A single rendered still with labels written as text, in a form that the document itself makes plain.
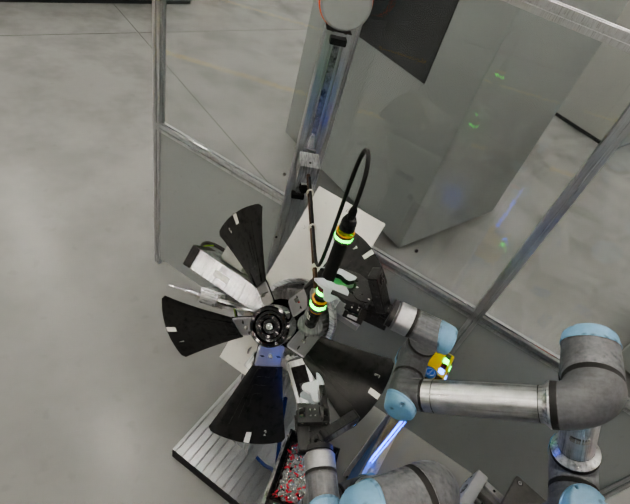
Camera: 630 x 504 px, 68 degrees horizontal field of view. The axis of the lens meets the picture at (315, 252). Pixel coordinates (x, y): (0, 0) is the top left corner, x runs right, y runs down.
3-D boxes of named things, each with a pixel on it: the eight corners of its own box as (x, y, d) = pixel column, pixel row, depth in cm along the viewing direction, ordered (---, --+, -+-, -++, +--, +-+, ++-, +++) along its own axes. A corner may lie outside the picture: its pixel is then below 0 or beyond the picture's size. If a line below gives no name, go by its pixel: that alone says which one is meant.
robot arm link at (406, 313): (413, 324, 109) (420, 300, 115) (395, 315, 110) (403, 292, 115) (401, 341, 114) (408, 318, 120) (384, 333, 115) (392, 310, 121)
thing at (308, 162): (295, 166, 173) (300, 147, 167) (313, 169, 174) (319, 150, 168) (295, 183, 166) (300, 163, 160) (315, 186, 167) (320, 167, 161)
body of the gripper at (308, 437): (296, 399, 119) (299, 447, 110) (330, 399, 120) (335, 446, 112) (294, 413, 124) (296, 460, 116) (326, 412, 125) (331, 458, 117)
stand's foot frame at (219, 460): (253, 365, 260) (255, 357, 254) (322, 414, 249) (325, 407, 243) (172, 456, 217) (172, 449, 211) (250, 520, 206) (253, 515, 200)
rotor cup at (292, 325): (252, 329, 145) (234, 334, 132) (275, 289, 144) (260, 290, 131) (290, 356, 141) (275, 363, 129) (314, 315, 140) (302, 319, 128)
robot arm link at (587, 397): (635, 455, 87) (389, 427, 112) (628, 406, 95) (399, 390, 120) (633, 416, 82) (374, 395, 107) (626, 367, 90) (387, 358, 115)
